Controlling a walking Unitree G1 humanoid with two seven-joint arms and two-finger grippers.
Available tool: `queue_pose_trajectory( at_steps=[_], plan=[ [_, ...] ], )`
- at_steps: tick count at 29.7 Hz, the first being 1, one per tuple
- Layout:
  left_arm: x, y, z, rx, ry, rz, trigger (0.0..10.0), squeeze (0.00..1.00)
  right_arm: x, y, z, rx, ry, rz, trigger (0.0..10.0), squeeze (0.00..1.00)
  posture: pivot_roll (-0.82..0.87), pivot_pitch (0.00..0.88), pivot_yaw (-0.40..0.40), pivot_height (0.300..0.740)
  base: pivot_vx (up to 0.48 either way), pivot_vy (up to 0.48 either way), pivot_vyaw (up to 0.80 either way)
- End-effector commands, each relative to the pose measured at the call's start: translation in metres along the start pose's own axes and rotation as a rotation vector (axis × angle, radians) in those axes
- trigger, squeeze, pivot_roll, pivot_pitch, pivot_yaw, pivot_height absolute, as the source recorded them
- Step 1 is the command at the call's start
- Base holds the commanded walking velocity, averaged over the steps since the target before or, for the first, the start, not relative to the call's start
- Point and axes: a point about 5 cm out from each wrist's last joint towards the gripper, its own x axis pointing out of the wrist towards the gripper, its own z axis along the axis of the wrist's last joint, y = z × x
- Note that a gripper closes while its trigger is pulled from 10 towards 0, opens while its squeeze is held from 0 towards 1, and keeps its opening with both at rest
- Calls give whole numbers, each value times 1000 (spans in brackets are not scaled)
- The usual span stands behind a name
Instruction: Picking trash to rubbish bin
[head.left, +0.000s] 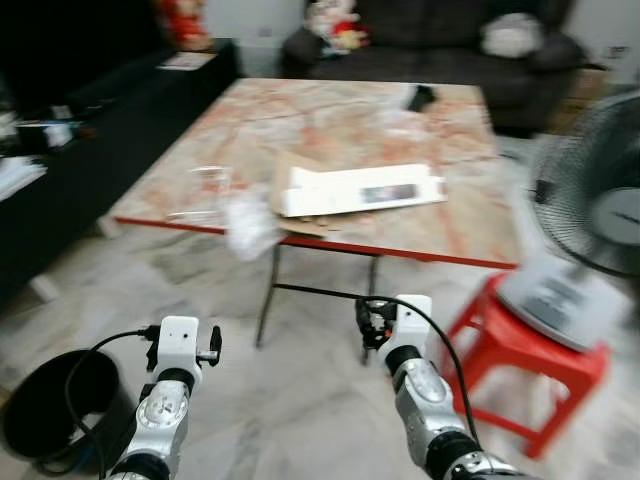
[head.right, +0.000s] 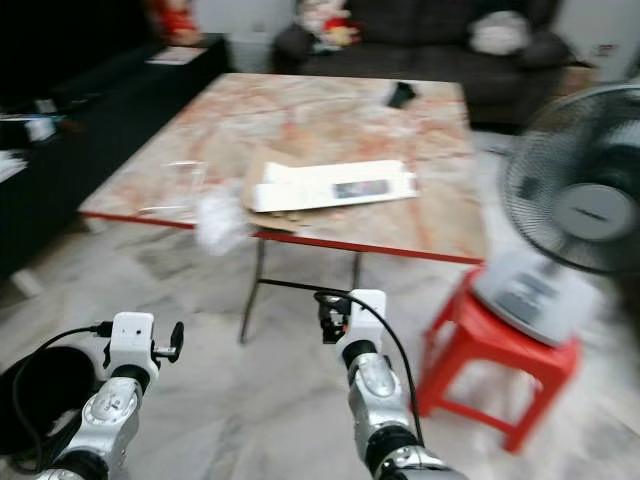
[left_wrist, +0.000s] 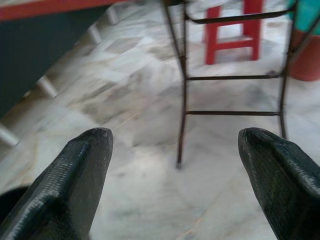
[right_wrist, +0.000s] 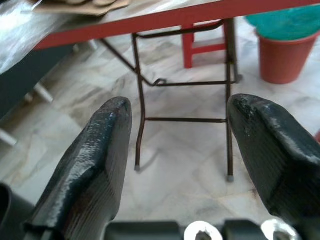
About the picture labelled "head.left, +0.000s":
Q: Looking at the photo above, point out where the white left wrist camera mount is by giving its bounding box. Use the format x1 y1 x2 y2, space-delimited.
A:
155 316 201 376

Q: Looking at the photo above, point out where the low black cabinet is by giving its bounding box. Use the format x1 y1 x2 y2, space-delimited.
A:
0 40 241 301

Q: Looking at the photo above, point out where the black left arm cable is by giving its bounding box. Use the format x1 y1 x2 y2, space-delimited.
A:
40 328 161 479

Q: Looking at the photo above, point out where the dark grey fabric sofa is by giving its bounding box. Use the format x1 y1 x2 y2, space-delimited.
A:
280 0 591 136

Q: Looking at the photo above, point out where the crumpled clear plastic wrap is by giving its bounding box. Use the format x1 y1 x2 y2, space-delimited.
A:
222 190 283 261

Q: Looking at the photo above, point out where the stack of white papers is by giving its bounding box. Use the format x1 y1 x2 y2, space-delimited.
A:
0 155 49 201

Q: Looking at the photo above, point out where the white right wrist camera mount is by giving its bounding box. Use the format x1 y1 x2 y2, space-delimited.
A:
395 295 433 351

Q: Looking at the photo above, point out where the grey electric fan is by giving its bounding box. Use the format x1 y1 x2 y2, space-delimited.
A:
497 90 640 353

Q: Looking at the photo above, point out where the printed paper leaflet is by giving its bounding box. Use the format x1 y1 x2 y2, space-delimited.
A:
160 52 216 71

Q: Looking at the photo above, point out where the flat brown cardboard sheet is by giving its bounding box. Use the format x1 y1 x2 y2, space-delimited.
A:
270 150 343 239

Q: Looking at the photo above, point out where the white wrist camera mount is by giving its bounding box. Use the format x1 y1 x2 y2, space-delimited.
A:
395 295 433 351
155 316 201 376

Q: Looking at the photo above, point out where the cartoon boy plush doll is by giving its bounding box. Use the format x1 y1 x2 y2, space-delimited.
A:
305 0 369 56

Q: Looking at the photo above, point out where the clear plastic cup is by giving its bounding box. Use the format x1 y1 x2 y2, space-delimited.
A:
165 165 236 226

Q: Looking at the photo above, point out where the black round rubbish bin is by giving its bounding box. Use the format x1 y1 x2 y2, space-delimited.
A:
0 350 129 473

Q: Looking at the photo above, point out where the red and gold doll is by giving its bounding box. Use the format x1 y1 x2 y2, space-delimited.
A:
155 0 213 51

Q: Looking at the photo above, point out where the small black stand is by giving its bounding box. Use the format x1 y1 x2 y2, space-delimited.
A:
408 85 438 113

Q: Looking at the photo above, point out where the white fluffy cushion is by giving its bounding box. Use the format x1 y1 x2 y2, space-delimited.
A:
480 12 546 59

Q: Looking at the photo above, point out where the red plastic stool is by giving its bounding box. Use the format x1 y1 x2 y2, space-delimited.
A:
440 270 611 459

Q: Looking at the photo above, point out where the marble table with red edge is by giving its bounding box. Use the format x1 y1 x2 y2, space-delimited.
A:
108 78 523 353

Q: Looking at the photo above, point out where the long white windowed carton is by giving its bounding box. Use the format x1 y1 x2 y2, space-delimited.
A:
280 163 448 218

